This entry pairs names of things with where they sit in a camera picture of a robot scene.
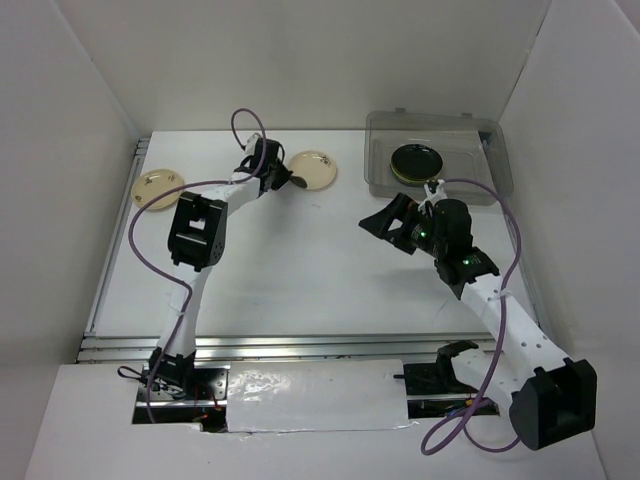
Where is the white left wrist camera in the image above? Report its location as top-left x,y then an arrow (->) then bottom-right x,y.
244,133 -> 262,155

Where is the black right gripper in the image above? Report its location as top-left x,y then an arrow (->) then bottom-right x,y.
359,192 -> 446,258

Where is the cream plate with black patch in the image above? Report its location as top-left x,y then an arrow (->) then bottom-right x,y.
288,150 -> 338,191

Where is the clear plastic bin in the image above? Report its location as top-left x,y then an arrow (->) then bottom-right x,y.
364,110 -> 513,201

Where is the cream plate with brown motifs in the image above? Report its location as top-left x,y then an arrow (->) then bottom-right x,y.
130,169 -> 185,208

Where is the lime green plate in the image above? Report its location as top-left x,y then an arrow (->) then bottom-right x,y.
393,172 -> 439,188

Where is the white foil-covered panel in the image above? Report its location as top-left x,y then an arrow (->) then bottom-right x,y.
226,359 -> 411,433

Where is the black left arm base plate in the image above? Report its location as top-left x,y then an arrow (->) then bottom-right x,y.
136,368 -> 229,409

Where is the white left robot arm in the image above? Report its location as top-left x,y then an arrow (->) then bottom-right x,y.
149,135 -> 292,399

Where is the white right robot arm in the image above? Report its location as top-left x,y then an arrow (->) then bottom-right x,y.
359,194 -> 597,450

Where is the black glossy plate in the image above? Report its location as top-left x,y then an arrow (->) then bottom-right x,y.
390,144 -> 444,178

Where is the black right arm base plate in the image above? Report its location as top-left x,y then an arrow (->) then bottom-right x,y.
392,363 -> 477,401

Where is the aluminium front rail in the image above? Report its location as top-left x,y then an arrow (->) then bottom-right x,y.
76,333 -> 495,364

